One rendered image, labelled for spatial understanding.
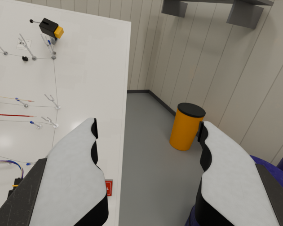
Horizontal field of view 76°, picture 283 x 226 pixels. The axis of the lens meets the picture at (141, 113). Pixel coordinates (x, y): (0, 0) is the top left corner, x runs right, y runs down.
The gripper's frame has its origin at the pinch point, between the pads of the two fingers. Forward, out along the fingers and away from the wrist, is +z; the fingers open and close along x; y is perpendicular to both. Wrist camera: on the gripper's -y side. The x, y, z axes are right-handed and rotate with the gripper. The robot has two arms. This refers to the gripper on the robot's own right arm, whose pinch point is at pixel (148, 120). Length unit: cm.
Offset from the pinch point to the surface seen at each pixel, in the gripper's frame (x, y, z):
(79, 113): -24, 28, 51
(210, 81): 108, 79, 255
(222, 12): 110, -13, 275
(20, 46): -49, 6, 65
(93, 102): -19, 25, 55
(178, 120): 55, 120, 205
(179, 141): 58, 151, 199
